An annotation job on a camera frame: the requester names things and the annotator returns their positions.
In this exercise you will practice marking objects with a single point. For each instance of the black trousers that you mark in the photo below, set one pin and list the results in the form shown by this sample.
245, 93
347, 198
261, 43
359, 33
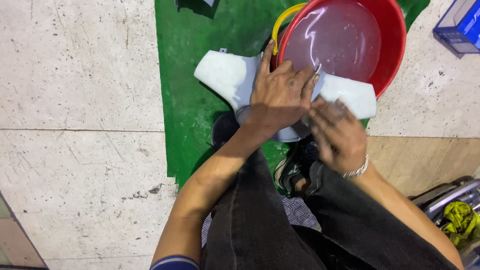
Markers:
258, 225

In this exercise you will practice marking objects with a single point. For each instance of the blue plastic box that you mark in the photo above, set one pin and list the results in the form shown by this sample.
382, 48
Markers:
463, 26

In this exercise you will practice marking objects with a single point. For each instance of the black shoe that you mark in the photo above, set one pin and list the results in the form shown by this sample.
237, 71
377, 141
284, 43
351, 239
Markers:
224, 129
294, 167

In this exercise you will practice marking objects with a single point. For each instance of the person's right fingers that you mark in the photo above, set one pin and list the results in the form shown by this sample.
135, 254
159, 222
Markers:
321, 120

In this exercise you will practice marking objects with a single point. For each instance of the person's right hand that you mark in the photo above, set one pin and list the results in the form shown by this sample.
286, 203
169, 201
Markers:
343, 142

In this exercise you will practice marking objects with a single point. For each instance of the white plastic fairing panel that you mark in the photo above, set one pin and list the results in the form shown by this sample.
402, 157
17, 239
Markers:
225, 73

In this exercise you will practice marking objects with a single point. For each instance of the grey metal frame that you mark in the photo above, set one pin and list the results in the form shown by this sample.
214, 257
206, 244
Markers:
446, 193

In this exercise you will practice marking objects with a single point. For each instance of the green floor mat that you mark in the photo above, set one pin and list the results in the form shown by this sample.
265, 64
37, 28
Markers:
195, 75

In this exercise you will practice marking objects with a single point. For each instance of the yellow-green cloth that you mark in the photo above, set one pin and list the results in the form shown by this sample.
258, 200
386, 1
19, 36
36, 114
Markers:
461, 221

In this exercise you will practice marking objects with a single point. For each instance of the red plastic bucket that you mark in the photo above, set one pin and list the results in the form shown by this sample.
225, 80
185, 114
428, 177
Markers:
390, 48

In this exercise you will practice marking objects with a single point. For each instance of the black plastic part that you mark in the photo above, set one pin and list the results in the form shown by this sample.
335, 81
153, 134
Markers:
195, 6

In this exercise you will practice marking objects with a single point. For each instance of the blue striped sleeve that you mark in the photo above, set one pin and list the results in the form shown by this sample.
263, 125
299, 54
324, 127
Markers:
174, 263

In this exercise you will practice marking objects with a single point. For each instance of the person's left hand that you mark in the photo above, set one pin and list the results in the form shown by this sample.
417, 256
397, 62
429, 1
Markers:
279, 99

